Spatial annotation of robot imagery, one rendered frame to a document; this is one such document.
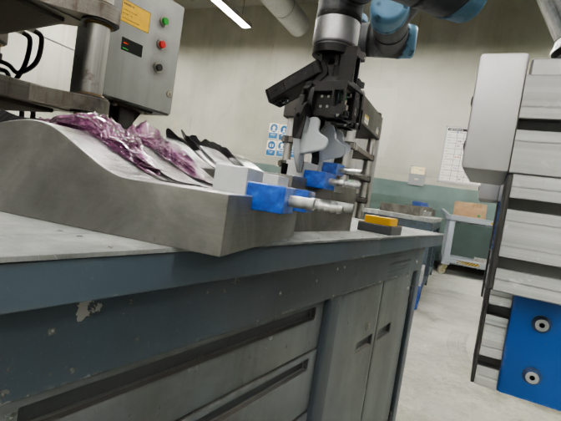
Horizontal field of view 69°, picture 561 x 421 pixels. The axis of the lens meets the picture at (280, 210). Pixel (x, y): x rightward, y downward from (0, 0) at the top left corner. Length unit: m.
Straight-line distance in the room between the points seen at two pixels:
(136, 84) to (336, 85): 0.96
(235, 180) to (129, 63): 1.13
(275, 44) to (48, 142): 7.99
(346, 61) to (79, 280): 0.52
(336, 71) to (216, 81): 8.09
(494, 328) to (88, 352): 0.35
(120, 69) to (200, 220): 1.16
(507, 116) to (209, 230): 0.25
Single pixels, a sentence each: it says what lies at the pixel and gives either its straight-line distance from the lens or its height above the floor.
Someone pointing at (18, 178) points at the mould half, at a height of 0.84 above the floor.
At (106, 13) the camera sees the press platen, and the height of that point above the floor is 1.26.
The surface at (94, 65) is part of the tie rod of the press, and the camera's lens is 1.29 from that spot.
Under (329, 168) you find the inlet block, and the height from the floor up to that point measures 0.93.
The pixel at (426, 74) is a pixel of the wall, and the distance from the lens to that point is 7.41.
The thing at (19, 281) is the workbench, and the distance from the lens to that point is 0.31.
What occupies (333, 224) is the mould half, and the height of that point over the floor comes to 0.81.
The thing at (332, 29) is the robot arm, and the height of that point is 1.13.
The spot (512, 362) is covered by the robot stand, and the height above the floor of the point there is 0.75.
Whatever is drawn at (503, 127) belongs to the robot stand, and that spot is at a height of 0.94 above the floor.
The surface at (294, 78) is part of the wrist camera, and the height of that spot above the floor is 1.05.
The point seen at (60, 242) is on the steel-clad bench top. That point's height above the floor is 0.80.
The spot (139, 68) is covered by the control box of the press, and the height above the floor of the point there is 1.20.
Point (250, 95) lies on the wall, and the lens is 8.29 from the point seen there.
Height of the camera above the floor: 0.87
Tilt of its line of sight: 3 degrees down
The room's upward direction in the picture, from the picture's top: 9 degrees clockwise
